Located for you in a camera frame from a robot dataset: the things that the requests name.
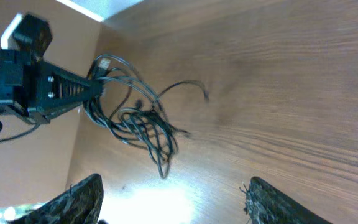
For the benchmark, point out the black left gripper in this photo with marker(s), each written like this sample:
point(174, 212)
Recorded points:
point(37, 91)

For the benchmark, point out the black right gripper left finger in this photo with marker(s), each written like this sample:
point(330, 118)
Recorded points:
point(79, 204)

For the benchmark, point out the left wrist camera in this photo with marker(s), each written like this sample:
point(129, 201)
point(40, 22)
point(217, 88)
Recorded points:
point(27, 32)

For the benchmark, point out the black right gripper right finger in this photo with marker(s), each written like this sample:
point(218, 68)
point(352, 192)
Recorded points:
point(265, 204)

